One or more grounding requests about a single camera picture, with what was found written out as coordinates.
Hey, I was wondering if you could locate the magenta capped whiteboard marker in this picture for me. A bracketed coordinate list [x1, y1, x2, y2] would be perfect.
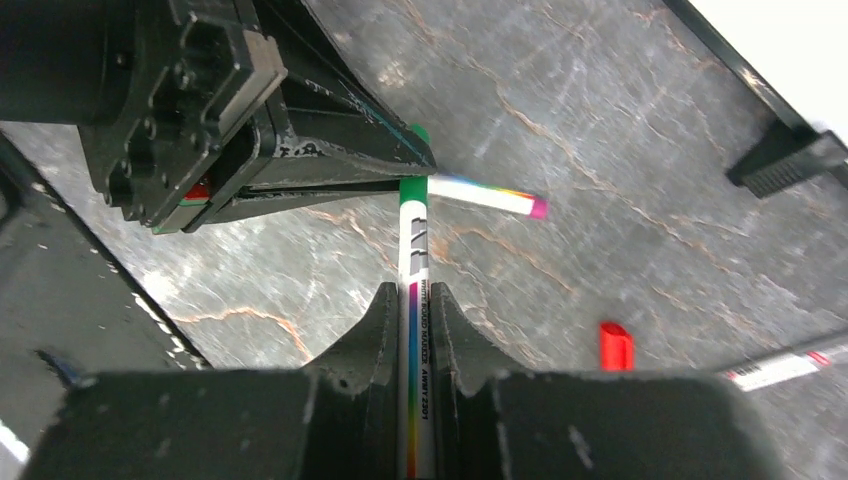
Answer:
[428, 174, 549, 219]

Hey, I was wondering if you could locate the green capped whiteboard marker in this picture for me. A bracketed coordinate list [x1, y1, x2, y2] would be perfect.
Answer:
[397, 175, 435, 480]

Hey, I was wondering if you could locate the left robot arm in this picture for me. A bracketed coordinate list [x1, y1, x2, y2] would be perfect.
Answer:
[1, 1, 437, 234]

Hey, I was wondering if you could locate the green marker cap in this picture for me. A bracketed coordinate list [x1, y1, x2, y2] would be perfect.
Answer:
[409, 123, 431, 145]

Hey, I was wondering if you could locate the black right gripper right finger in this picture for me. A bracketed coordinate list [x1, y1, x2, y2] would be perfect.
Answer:
[430, 283, 786, 479]

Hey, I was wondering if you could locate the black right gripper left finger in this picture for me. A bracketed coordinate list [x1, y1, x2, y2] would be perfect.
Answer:
[22, 283, 399, 479]

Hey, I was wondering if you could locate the black capped whiteboard marker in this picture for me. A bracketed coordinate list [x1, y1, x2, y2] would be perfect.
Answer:
[722, 334, 847, 392]

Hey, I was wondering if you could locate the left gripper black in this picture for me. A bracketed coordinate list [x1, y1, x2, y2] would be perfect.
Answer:
[79, 1, 437, 234]

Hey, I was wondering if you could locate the red capped whiteboard marker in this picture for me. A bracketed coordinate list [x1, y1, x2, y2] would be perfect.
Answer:
[599, 321, 635, 372]

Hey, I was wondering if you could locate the white whiteboard black frame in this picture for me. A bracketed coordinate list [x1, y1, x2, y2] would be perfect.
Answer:
[665, 1, 847, 198]

